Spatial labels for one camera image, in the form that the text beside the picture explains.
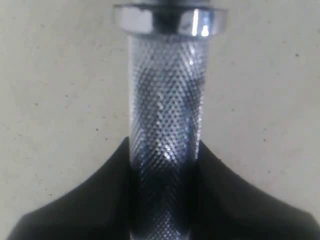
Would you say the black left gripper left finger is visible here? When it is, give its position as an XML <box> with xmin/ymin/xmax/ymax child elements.
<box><xmin>7</xmin><ymin>137</ymin><xmax>131</xmax><ymax>240</ymax></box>

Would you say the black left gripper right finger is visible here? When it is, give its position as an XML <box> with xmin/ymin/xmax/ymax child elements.
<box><xmin>192</xmin><ymin>142</ymin><xmax>320</xmax><ymax>240</ymax></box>

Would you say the chrome threaded dumbbell bar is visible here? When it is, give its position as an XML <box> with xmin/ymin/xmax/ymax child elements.
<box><xmin>112</xmin><ymin>0</ymin><xmax>227</xmax><ymax>240</ymax></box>

